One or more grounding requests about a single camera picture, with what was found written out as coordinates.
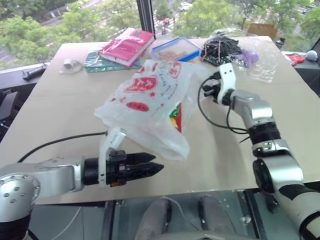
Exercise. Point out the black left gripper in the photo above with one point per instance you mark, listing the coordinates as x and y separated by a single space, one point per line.
117 167

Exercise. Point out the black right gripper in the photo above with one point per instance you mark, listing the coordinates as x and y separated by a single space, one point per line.
216 91

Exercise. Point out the red potato chips bag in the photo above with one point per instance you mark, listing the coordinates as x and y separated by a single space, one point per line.
177 122

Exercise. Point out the white red-printed plastic bag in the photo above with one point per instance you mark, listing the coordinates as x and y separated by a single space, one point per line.
150 100

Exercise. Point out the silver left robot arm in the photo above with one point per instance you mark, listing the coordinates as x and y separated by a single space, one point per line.
45 175

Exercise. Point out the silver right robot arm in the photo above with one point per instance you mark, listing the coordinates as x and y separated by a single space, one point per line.
270 155

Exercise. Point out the black tangled parts bundle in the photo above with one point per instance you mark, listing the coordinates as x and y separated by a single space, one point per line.
222 48

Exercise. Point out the clear blue-lidded food container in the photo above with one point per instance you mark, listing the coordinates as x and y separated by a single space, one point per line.
180 48

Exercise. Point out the purple toy figure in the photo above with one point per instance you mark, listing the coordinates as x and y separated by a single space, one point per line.
248 56

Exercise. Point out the clear plastic bag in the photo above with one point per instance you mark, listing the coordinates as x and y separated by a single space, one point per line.
260 72

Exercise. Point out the dark rounded robot leg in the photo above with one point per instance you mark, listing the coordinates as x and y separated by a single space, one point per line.
153 220
215 215

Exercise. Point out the brown cardboard box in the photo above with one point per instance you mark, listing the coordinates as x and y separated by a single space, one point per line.
262 30

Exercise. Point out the pink hardcover book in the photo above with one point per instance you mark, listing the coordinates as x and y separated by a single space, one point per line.
127 46

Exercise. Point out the red packaged item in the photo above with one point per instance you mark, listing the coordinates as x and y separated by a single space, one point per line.
296 59

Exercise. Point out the grey robot torso edge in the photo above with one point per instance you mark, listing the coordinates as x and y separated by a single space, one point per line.
205 236

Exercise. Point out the grey-blue round plush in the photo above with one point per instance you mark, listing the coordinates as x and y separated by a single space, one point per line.
312 55

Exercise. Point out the green notebook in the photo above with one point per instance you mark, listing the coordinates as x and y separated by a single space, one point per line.
95 65

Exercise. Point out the small grey clear gadget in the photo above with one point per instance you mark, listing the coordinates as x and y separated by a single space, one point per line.
68 63

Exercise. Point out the black bar-shaped device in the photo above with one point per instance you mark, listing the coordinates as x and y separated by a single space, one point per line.
33 72

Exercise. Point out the black office chair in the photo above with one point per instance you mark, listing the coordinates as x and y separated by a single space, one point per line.
7 105

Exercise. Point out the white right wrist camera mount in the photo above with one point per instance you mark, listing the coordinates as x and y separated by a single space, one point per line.
228 77

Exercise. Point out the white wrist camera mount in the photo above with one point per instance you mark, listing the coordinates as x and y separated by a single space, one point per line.
113 140
228 77

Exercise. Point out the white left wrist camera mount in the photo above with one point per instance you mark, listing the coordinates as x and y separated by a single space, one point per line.
113 140

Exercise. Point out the dark window frame post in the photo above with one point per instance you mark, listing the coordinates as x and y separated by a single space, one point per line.
146 17

